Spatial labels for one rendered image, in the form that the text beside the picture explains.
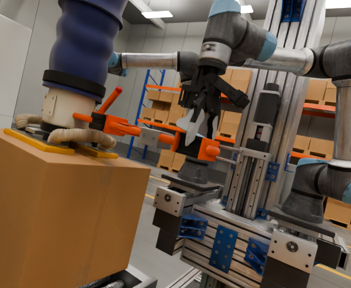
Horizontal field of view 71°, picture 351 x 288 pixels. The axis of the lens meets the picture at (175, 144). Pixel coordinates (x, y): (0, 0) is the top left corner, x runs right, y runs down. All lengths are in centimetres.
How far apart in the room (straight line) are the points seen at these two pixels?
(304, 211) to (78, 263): 80
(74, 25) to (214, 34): 54
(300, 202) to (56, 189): 84
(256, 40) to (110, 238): 76
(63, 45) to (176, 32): 1110
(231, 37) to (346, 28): 950
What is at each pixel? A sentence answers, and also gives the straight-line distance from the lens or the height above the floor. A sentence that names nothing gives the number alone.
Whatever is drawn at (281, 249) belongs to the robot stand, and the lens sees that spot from 96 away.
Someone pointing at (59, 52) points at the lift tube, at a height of 141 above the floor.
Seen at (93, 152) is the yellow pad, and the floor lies 110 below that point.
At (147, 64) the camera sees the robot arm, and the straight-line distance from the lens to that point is 125.
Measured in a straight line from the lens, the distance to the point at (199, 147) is 57.
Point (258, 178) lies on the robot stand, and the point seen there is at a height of 113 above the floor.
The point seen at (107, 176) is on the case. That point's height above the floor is 105.
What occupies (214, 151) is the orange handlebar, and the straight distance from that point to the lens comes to 57.
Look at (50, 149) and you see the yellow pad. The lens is 85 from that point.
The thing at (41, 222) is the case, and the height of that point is 93.
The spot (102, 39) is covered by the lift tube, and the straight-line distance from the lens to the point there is 100.
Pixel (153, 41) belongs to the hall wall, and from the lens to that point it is 1253.
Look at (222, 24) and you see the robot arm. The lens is 65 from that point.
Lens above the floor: 122
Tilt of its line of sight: 1 degrees down
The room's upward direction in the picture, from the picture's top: 14 degrees clockwise
